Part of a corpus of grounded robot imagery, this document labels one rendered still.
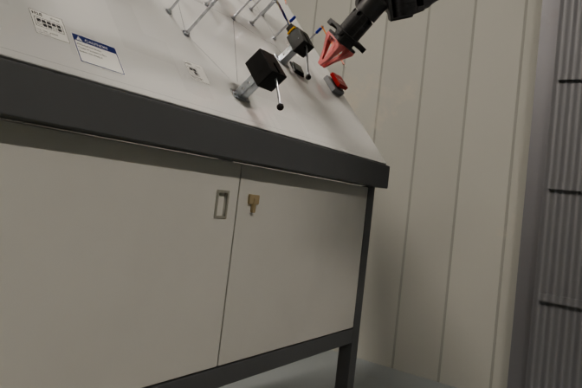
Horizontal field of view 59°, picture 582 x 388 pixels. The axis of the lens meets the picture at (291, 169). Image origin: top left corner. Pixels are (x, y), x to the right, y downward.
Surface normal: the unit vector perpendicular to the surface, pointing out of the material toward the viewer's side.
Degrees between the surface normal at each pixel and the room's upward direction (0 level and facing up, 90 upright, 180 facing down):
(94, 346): 90
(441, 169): 90
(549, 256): 90
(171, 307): 90
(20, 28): 51
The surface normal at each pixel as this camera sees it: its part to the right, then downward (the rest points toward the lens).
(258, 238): 0.81, 0.07
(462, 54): -0.55, -0.11
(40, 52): 0.70, -0.58
